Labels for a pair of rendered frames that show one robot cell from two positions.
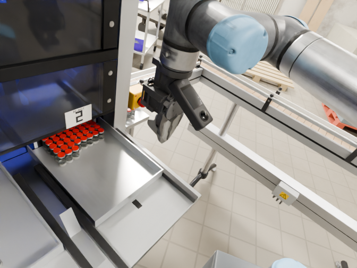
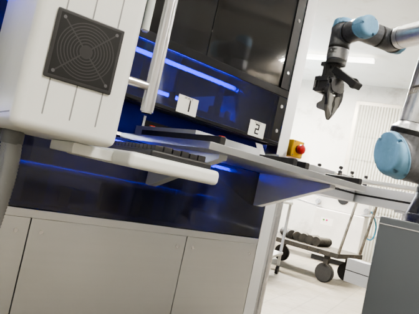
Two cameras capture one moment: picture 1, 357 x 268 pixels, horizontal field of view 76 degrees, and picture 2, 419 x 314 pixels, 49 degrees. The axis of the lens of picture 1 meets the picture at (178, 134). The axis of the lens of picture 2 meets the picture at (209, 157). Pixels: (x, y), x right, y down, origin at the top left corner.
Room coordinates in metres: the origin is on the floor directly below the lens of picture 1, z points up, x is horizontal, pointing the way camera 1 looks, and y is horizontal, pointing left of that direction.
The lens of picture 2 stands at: (-1.20, -0.25, 0.78)
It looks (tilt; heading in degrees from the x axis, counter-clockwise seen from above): 3 degrees up; 23
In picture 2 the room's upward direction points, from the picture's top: 12 degrees clockwise
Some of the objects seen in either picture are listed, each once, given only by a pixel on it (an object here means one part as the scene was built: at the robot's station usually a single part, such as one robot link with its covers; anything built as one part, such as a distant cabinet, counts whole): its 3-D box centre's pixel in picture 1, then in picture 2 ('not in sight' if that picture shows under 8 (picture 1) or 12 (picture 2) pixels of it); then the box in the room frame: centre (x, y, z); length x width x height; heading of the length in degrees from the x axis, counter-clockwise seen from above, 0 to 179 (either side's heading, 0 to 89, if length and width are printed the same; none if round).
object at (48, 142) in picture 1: (73, 136); not in sight; (0.52, 0.34, 0.90); 0.18 x 0.02 x 0.05; 152
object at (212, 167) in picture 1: (201, 176); not in sight; (1.27, -0.29, 0.07); 0.50 x 0.08 x 0.14; 151
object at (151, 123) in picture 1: (156, 127); (323, 105); (0.43, 0.06, 1.13); 0.06 x 0.03 x 0.09; 61
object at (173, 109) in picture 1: (168, 88); (330, 78); (0.44, 0.05, 1.24); 0.09 x 0.08 x 0.12; 61
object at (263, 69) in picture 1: (256, 69); not in sight; (4.10, -0.98, 0.06); 1.26 x 0.86 x 0.12; 85
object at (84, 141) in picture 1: (81, 144); not in sight; (0.50, 0.30, 0.90); 0.18 x 0.02 x 0.05; 152
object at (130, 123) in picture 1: (127, 114); not in sight; (0.77, 0.24, 0.87); 0.14 x 0.13 x 0.02; 61
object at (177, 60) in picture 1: (178, 55); (337, 55); (0.44, 0.05, 1.32); 0.08 x 0.08 x 0.05
